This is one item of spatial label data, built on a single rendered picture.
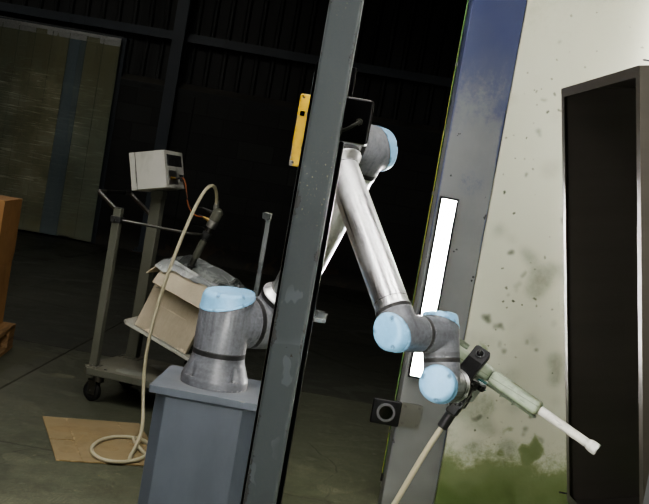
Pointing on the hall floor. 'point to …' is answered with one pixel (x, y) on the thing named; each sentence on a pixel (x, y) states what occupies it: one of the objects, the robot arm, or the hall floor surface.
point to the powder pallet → (0, 340)
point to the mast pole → (303, 250)
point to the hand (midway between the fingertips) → (476, 378)
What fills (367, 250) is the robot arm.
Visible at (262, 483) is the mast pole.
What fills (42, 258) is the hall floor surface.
